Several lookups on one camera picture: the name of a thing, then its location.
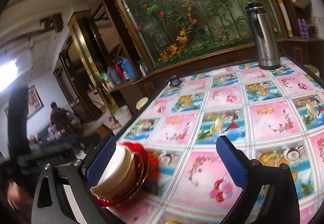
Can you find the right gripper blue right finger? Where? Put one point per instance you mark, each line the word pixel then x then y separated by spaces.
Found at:
pixel 234 161

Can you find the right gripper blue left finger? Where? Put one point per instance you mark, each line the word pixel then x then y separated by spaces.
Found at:
pixel 97 160

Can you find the beige paper bowl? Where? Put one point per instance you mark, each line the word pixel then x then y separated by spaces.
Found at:
pixel 126 167

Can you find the large red plastic plate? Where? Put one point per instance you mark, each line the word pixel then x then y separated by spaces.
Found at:
pixel 153 173

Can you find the white foam bowl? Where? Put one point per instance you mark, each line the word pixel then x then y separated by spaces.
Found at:
pixel 113 170

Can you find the small red plastic plate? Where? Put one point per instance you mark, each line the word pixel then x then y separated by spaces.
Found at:
pixel 126 180

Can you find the stacked bowls on side stool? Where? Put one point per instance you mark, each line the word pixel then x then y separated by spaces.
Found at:
pixel 141 102

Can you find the person's left hand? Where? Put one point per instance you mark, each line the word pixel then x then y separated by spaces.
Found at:
pixel 20 201

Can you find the seated person in background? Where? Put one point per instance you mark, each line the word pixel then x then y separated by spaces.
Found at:
pixel 63 122

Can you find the white plastic bucket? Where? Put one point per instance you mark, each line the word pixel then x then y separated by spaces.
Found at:
pixel 123 115

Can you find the colourful patterned tablecloth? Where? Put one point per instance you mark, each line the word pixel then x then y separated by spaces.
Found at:
pixel 237 144

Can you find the grey blue water jug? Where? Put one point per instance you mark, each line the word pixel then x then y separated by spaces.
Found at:
pixel 113 76

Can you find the red thermos flask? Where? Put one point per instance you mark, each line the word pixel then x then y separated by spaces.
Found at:
pixel 120 72

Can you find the small black jar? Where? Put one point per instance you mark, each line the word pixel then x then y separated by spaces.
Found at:
pixel 174 81

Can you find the blue thermos flask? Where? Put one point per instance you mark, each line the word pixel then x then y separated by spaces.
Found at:
pixel 128 68

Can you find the stainless steel thermos jug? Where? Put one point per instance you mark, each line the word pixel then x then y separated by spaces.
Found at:
pixel 263 36

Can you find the white spray bottle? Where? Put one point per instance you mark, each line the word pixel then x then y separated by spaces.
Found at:
pixel 143 69

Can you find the purple bottles on shelf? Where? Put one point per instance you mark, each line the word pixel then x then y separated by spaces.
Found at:
pixel 304 28

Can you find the artificial flower glass display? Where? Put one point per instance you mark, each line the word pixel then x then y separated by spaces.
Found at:
pixel 167 32

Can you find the framed wall painting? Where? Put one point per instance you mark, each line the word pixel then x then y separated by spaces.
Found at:
pixel 34 101

